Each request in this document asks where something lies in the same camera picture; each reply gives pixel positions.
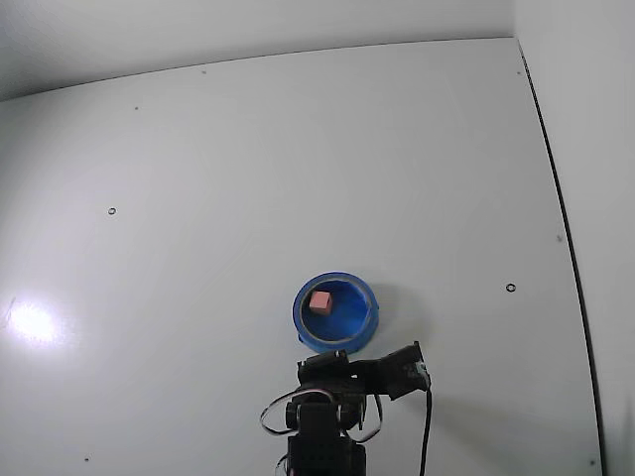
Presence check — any black camera cable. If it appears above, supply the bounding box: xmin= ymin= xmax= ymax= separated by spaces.
xmin=419 ymin=384 xmax=435 ymax=476

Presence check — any white servo wire loop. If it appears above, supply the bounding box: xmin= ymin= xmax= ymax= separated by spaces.
xmin=345 ymin=393 xmax=384 ymax=443
xmin=260 ymin=389 xmax=300 ymax=437

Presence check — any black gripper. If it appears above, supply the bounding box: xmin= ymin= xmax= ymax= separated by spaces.
xmin=297 ymin=349 xmax=389 ymax=398

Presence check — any small orange cube block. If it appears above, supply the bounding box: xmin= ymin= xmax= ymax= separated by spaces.
xmin=308 ymin=291 xmax=332 ymax=317

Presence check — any blue tape roll bin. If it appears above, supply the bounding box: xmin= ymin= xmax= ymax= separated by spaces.
xmin=291 ymin=270 xmax=381 ymax=356

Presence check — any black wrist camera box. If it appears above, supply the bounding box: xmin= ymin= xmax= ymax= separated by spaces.
xmin=379 ymin=340 xmax=432 ymax=402

